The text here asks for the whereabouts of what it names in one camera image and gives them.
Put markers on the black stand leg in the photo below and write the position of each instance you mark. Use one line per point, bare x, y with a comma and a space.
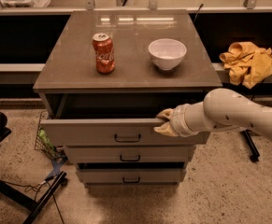
254, 157

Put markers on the white bowl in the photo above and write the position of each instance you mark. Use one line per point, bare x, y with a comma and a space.
167, 53

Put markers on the red cola can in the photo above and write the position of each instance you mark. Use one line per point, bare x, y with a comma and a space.
104, 53

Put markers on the grey middle drawer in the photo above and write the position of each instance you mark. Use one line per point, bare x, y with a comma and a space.
129, 154

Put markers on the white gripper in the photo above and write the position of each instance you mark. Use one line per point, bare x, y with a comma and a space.
177, 120

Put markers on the yellow crumpled cloth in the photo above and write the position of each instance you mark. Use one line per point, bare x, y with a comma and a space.
247, 63

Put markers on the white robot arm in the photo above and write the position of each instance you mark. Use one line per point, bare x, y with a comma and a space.
221, 110

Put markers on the grey drawer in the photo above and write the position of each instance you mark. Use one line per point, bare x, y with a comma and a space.
129, 154
114, 119
130, 176

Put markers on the black chair base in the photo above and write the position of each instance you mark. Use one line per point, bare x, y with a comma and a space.
25, 169

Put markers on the grey drawer cabinet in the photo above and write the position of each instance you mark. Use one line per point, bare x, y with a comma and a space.
71, 67

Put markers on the grey bottom drawer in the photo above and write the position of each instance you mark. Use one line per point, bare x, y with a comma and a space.
130, 176

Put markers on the grey top drawer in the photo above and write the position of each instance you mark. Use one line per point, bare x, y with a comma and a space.
114, 119

